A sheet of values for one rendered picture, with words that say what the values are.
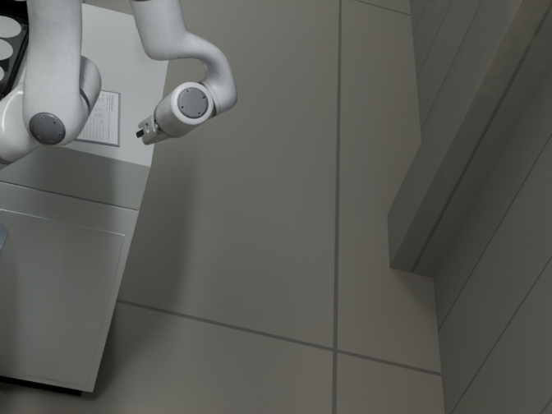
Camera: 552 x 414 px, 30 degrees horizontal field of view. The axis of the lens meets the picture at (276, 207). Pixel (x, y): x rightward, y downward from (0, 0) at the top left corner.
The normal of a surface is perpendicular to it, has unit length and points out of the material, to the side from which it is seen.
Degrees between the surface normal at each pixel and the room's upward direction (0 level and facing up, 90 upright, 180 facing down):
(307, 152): 0
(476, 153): 90
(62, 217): 90
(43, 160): 90
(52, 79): 62
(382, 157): 0
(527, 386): 90
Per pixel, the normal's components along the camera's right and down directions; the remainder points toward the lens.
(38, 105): -0.18, 0.17
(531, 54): -0.05, 0.65
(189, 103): 0.34, -0.11
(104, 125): 0.27, -0.72
